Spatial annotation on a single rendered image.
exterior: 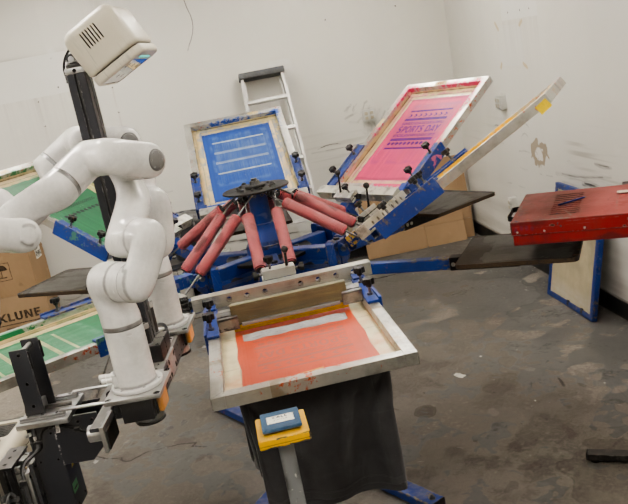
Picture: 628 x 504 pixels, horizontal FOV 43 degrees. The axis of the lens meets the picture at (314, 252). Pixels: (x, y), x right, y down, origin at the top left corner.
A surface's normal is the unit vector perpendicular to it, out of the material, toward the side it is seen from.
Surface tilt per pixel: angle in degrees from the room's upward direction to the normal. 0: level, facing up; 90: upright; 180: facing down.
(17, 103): 90
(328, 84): 90
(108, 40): 90
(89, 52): 90
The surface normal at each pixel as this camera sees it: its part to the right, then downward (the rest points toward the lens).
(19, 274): 0.09, 0.24
